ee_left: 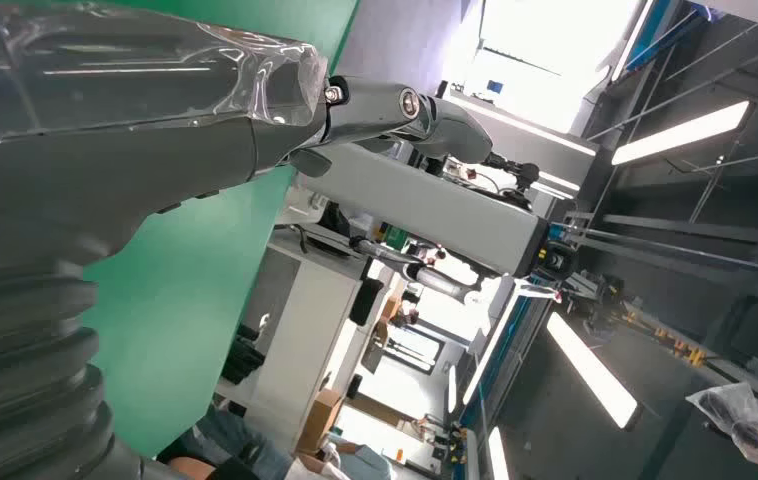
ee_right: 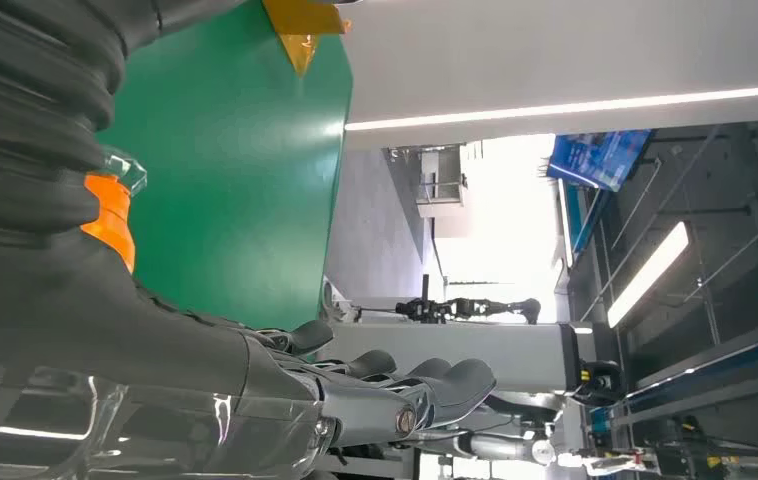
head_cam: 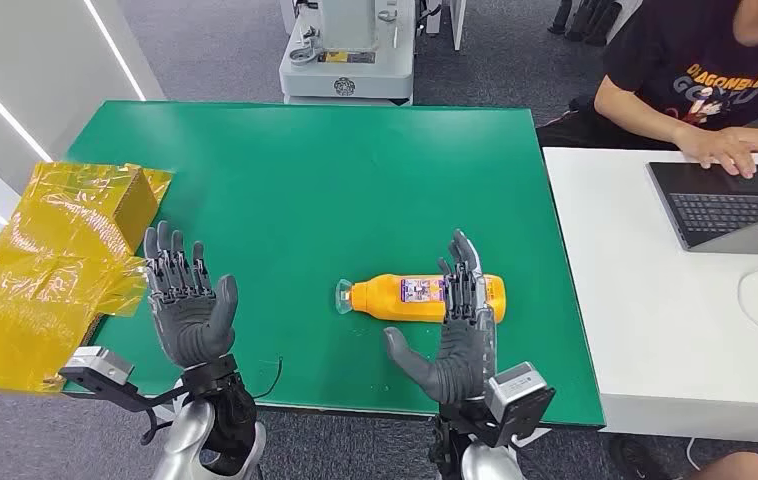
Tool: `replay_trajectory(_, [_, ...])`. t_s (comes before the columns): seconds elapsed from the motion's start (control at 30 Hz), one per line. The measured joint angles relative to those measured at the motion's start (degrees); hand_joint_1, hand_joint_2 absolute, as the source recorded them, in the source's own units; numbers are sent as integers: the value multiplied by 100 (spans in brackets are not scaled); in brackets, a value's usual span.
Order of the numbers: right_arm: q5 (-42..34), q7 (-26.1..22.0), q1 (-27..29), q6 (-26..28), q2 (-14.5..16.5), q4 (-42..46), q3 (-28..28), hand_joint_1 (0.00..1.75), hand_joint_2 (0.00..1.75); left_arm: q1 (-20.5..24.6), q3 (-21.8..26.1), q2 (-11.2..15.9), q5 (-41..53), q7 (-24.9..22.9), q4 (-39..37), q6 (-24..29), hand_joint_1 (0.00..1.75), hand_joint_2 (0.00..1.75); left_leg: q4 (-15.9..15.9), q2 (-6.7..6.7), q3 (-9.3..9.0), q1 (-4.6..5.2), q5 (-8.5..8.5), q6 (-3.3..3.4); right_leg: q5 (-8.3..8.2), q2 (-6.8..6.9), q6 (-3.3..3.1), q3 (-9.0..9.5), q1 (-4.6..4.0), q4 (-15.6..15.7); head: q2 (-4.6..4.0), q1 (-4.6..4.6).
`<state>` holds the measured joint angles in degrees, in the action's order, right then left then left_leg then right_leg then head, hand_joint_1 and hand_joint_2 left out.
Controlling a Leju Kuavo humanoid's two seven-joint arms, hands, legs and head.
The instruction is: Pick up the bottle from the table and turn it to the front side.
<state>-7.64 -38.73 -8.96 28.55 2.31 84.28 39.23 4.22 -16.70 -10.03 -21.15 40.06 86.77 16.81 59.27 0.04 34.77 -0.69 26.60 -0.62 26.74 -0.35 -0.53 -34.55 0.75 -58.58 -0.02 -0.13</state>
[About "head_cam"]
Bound black equipment legs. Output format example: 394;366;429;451
547;0;625;48

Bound white desk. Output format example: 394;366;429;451
542;146;758;446

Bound green table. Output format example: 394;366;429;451
64;100;607;429

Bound person's right hand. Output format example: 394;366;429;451
677;125;758;179

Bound orange plastic bottle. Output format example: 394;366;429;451
335;273;507;325

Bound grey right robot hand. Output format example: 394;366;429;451
382;229;500;407

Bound yellow film-wrapped cardboard box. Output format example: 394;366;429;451
0;161;175;396

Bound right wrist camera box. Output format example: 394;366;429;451
482;361;557;449

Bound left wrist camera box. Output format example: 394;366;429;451
58;345;188;413

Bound person's knee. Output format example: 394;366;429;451
686;452;758;480

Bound person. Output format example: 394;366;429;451
535;0;758;180

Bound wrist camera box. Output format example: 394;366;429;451
482;361;557;449
58;345;188;413

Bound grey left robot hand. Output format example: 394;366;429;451
143;220;240;370

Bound dark grey laptop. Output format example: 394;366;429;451
645;160;758;257

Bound thin black cable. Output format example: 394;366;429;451
253;357;284;401

